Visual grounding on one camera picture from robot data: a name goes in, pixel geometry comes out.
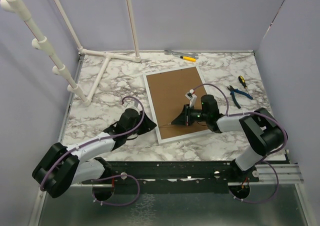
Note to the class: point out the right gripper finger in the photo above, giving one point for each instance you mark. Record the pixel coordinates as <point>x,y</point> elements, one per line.
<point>181,120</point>
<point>186,112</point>

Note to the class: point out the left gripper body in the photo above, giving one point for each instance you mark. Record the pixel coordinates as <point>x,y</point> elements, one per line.
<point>144,127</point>

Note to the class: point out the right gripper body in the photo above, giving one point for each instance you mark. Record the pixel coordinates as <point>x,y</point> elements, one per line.
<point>199,115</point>

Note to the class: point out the white picture frame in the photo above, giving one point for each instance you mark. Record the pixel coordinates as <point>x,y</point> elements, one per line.
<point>166,91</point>

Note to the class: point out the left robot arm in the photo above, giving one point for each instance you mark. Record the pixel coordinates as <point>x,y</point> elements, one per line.
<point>63,166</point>

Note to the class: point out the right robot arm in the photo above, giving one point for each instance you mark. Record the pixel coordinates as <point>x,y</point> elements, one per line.
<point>263,132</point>

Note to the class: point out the black yellow screwdriver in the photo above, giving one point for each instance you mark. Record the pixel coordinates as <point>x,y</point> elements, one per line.
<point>242,81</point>

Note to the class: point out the yellow utility knife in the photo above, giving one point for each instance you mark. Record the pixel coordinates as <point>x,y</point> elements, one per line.
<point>186,58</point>

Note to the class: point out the silver wrench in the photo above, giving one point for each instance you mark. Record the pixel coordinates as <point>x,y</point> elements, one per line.
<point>181,54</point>

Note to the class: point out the white PVC pipe rack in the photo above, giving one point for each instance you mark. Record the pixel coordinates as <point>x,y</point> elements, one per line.
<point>25,77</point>

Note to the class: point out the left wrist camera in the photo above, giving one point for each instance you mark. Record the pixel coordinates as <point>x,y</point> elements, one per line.
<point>133,104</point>

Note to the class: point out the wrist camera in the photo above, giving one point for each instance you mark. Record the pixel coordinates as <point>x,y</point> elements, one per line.
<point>192,98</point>
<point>133,104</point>

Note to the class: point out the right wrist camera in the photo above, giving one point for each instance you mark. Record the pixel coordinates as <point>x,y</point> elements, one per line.
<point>192,98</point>

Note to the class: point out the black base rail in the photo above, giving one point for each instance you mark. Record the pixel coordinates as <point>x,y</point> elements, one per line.
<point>173,177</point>

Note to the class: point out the aluminium extrusion rail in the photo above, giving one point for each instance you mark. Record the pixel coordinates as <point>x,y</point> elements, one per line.
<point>264,174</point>

